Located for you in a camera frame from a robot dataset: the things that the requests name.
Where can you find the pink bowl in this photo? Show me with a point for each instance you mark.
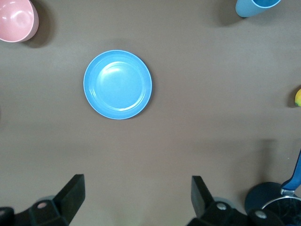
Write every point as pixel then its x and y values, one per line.
pixel 16 21

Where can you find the black pot with lid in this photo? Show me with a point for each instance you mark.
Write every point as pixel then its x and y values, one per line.
pixel 258 195

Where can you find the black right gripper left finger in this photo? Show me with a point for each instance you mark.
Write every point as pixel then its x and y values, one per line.
pixel 70 195

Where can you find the yellow lemon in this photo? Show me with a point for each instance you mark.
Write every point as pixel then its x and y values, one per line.
pixel 298 97

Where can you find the blue cup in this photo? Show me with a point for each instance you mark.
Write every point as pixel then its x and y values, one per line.
pixel 249 9

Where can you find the blue plate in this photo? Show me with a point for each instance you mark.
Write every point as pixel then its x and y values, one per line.
pixel 117 84

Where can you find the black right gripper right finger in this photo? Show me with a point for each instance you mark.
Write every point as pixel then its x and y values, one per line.
pixel 202 200

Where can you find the brown table cover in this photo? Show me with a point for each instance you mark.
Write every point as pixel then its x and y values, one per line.
pixel 188 70

